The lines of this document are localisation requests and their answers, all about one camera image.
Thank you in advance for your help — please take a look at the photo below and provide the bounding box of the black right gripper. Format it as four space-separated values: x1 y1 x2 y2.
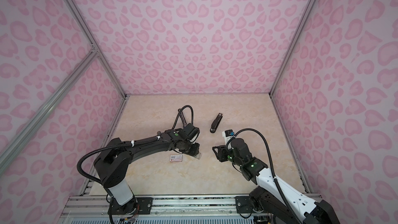
210 145 244 168

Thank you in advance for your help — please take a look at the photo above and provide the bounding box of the red white staple box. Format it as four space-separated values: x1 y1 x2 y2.
170 154 183 162

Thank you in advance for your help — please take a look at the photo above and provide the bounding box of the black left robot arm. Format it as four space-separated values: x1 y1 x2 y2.
94 125 200 206

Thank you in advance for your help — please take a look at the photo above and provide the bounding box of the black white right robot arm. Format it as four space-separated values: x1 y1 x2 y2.
212 139 340 224

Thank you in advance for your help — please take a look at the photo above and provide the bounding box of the grey staple box tray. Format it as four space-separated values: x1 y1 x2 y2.
193 152 202 160

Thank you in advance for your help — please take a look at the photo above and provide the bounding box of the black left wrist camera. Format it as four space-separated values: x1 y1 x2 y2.
179 123 200 143

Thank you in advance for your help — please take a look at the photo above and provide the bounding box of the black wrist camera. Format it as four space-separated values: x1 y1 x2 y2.
222 130 234 145
179 123 200 143

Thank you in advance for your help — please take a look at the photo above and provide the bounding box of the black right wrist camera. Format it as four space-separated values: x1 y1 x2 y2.
222 130 234 145

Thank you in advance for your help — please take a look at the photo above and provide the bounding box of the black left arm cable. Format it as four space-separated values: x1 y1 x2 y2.
76 105 195 186

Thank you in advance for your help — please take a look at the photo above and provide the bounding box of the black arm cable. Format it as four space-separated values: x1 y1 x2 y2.
76 105 195 186
225 128 304 224

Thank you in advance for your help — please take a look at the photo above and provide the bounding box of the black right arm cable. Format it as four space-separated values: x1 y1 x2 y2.
225 128 304 224

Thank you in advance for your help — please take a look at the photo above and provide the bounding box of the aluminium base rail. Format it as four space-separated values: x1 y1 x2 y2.
57 194 332 224

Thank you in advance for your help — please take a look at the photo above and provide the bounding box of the aluminium diagonal frame bar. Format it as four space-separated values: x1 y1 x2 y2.
1 49 98 175

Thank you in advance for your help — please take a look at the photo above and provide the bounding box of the aluminium frame corner post right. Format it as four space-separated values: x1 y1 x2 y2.
269 0 319 99

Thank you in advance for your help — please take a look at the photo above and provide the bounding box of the aluminium frame corner post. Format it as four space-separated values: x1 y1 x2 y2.
63 0 127 99
269 0 319 99

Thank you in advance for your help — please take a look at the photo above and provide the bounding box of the aluminium frame corner post left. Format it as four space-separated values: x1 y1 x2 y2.
63 0 127 99

